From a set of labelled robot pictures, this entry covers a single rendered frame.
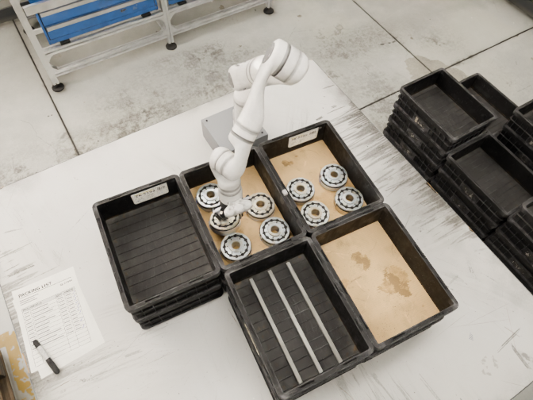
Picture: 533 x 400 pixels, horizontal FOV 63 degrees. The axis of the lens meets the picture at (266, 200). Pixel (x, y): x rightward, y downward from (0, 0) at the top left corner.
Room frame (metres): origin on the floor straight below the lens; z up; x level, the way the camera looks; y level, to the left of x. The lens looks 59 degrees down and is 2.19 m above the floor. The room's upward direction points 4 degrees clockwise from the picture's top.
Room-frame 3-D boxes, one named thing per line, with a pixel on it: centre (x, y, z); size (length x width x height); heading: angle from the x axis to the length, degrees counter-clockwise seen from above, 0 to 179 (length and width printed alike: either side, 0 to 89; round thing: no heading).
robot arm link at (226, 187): (0.72, 0.12, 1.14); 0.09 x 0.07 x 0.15; 51
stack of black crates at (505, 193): (1.26, -1.10, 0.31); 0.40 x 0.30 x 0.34; 35
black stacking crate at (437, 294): (0.53, -0.37, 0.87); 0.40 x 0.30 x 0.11; 29
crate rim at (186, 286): (0.59, 0.35, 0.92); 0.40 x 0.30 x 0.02; 29
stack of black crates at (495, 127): (1.82, -1.20, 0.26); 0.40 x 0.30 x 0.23; 35
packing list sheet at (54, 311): (0.37, 0.68, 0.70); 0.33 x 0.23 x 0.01; 35
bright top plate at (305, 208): (0.75, -0.17, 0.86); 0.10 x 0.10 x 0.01
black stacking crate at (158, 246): (0.59, 0.35, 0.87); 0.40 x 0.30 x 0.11; 29
